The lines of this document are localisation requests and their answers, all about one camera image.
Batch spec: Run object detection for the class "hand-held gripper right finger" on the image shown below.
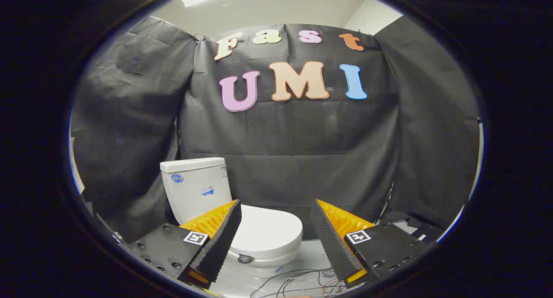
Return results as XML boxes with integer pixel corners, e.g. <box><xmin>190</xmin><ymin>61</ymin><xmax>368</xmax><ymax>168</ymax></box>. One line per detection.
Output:
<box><xmin>311</xmin><ymin>199</ymin><xmax>427</xmax><ymax>289</ymax></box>

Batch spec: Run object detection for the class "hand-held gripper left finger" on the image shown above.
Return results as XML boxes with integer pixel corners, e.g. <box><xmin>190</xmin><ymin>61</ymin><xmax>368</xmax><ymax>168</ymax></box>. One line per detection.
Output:
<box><xmin>128</xmin><ymin>199</ymin><xmax>243</xmax><ymax>289</ymax></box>

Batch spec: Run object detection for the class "white toilet lid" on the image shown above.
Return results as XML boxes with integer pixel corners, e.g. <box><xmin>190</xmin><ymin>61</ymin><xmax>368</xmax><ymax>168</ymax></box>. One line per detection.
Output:
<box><xmin>230</xmin><ymin>204</ymin><xmax>304</xmax><ymax>264</ymax></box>

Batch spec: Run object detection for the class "white toilet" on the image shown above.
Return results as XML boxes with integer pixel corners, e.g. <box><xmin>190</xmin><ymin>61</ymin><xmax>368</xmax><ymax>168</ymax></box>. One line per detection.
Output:
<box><xmin>160</xmin><ymin>157</ymin><xmax>304</xmax><ymax>279</ymax></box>

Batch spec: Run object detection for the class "black backdrop cloth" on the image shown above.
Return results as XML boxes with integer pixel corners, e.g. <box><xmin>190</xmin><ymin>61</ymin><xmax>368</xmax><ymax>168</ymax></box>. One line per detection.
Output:
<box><xmin>70</xmin><ymin>15</ymin><xmax>480</xmax><ymax>243</ymax></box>

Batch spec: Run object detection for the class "tangle of thin cables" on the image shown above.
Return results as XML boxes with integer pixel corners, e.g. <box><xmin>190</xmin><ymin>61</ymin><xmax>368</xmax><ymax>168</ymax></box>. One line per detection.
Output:
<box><xmin>250</xmin><ymin>267</ymin><xmax>351</xmax><ymax>298</ymax></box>

